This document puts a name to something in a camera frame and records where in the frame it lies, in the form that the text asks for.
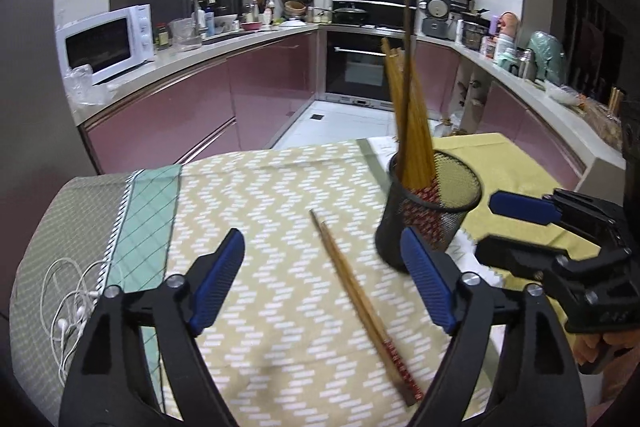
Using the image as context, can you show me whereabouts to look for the black mesh utensil holder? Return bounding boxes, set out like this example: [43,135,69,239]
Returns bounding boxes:
[375,149,483,275]

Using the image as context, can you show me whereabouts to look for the clear plastic bag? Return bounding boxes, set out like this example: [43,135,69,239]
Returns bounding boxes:
[62,64,116,105]

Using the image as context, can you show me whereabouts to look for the grey kitchen countertop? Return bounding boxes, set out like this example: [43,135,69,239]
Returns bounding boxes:
[67,24,628,188]

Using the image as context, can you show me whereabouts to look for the patterned beige green tablecloth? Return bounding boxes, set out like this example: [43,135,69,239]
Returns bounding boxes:
[9,138,501,427]

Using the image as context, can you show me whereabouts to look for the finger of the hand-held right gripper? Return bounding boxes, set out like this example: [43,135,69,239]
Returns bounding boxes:
[488,188,632,253]
[474,234,640,335]

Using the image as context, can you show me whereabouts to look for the green plastic bag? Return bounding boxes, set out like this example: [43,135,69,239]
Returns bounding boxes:
[527,31,566,85]

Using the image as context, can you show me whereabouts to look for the black wok with lid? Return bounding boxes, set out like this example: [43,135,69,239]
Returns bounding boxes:
[332,4,369,26]

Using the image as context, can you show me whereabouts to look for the bunch of wooden chopsticks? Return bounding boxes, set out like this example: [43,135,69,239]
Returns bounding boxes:
[381,0,451,253]

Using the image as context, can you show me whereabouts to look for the black steel cooking pot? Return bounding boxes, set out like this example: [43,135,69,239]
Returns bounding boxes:
[459,19,488,50]

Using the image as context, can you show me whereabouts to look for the white microwave oven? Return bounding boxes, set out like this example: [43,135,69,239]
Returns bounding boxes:
[55,4,156,86]

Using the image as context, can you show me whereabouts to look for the white wired earphones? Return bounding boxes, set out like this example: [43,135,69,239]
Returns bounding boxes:
[39,257,108,380]

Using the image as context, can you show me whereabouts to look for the grey rice cooker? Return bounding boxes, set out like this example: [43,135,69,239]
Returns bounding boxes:
[422,0,451,38]

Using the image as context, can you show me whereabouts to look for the person's right hand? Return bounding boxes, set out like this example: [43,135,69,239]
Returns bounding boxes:
[574,332,640,413]

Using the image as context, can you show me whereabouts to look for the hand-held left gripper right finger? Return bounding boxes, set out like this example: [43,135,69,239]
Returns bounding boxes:
[400,227,588,427]

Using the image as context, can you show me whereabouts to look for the black built-in oven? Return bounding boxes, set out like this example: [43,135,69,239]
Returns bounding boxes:
[325,29,408,100]

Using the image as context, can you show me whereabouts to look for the clear plastic container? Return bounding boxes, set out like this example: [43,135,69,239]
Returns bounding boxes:
[170,18,202,52]

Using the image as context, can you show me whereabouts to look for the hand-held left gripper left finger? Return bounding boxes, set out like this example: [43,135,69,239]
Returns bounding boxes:
[59,228,247,427]

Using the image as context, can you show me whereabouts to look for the red-patterned wooden chopstick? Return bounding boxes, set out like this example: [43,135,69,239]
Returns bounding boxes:
[319,220,426,402]
[309,209,417,407]

